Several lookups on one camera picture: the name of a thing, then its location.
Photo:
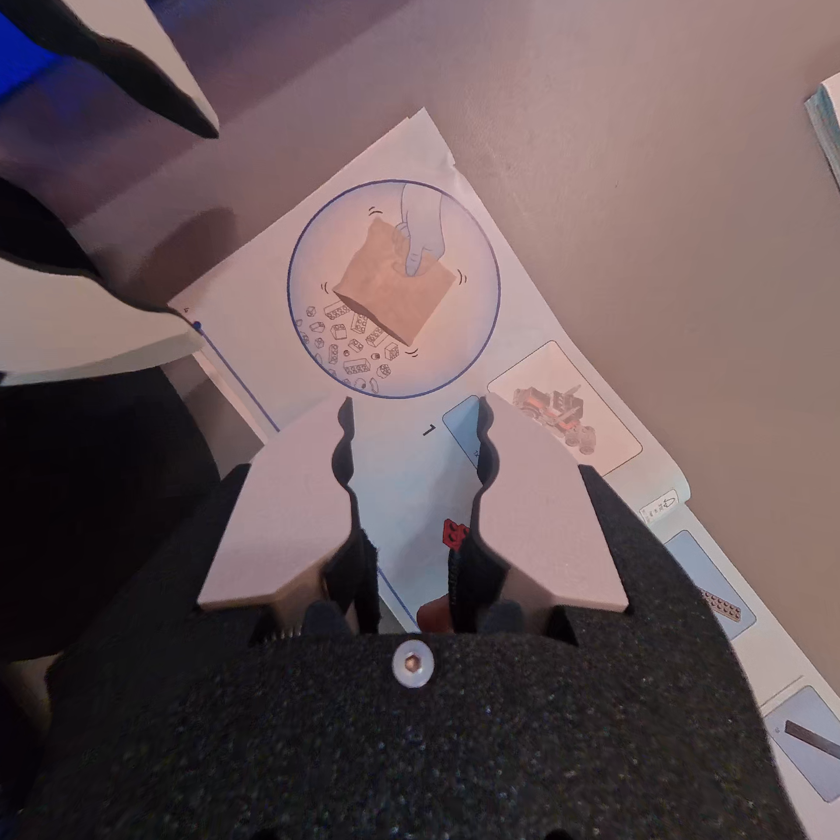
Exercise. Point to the white paper stack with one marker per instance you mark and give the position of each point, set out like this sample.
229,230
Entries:
828,124

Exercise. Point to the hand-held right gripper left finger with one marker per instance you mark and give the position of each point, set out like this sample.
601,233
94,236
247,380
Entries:
282,518

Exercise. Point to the lego instruction booklet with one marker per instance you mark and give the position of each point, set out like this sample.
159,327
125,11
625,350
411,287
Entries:
525,315

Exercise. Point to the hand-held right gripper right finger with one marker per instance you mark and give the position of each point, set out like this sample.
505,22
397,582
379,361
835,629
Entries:
551,525

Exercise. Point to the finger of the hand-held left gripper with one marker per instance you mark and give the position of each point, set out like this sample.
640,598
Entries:
65,328
151,46

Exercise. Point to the blue object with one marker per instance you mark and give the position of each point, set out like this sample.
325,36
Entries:
23,56

